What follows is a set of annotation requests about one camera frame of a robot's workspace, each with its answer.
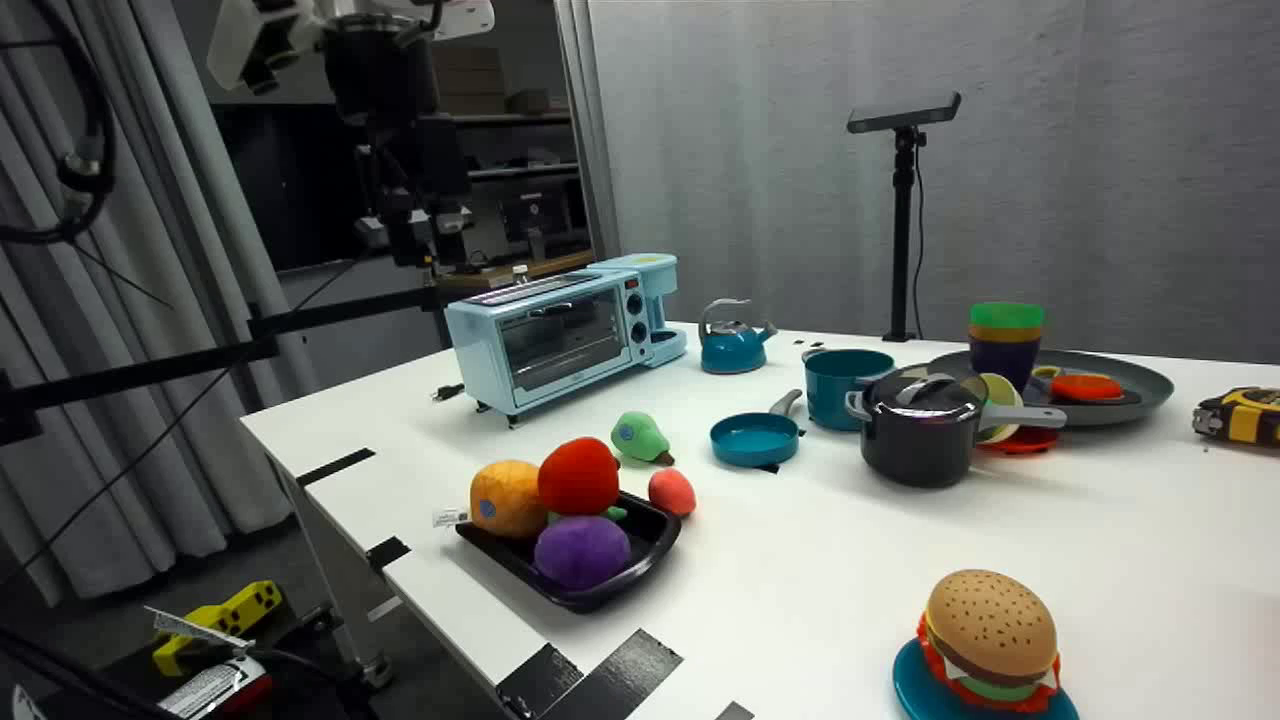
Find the gray toy utensil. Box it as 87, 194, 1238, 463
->
992, 403, 1073, 432

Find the yellow hand tool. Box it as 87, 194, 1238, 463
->
147, 578, 288, 682

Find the toy burger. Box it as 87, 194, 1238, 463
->
918, 568, 1067, 715

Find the light blue toaster oven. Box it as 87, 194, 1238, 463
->
442, 252, 693, 428

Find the black pot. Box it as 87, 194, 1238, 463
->
844, 366, 992, 493

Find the orange food toy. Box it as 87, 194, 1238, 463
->
1049, 374, 1131, 409

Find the orange cup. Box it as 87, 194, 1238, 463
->
967, 323, 1049, 348

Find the orange plush fruit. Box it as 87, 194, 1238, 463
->
463, 456, 552, 545

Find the black monitor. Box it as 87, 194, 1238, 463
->
213, 99, 394, 271

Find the small red plush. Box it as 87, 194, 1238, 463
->
646, 463, 701, 526

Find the black tripod stand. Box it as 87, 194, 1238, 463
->
844, 88, 967, 346

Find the teal kettle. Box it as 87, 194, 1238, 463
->
698, 291, 780, 381

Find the dark shelf unit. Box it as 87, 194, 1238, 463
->
424, 77, 596, 278

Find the teal pot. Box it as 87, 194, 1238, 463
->
799, 342, 902, 435

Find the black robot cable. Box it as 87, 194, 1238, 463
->
0, 0, 121, 252

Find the silver red device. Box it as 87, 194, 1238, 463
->
155, 654, 277, 720

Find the yellow-green plate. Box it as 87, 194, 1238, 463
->
975, 370, 1028, 450

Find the gray plate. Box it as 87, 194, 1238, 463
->
930, 346, 1179, 432

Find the yellow black tape measure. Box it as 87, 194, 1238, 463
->
1190, 386, 1280, 451

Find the red plate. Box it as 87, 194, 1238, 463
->
980, 424, 1065, 459

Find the teal plate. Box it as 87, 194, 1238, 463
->
888, 638, 1086, 720

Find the purple cup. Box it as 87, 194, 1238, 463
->
967, 336, 1049, 396

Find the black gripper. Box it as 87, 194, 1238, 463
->
349, 118, 471, 271

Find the cardboard box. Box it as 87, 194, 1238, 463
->
431, 45, 513, 118

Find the purple plush fruit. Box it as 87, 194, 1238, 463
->
528, 514, 637, 598

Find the red plush fruit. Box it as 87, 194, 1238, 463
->
537, 432, 629, 520

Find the black tray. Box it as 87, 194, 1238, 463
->
452, 489, 689, 617

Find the wide black tape patch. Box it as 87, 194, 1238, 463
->
494, 630, 689, 720

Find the green cup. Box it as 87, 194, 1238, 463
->
965, 300, 1053, 336

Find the green pepper toy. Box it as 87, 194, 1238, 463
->
607, 409, 675, 474

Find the glass pot lid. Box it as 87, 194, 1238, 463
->
866, 366, 992, 428

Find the black metal rail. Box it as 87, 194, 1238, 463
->
0, 285, 452, 450

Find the black tape strip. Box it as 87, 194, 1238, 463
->
364, 533, 418, 571
293, 443, 382, 489

